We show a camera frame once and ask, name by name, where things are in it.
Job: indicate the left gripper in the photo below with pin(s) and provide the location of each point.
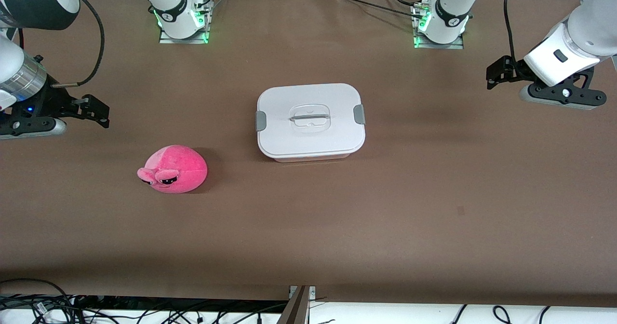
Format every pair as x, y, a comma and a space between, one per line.
516, 68

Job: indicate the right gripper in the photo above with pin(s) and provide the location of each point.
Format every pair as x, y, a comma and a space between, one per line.
49, 101

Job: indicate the pink plush toy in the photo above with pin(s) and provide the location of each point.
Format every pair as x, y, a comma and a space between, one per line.
181, 167

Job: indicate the white box lid grey clips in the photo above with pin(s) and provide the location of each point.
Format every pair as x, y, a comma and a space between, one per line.
308, 136

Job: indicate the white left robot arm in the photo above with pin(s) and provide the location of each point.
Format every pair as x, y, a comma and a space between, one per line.
450, 10

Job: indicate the pink translucent plastic box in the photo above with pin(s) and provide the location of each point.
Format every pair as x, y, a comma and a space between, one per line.
313, 159

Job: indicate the brown table cover sheet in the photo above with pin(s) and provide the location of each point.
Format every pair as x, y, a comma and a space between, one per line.
308, 227

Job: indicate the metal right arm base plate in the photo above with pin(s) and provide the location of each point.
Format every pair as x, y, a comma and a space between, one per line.
205, 30

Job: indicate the small metal table bracket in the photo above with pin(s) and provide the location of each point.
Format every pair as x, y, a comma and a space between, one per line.
312, 291

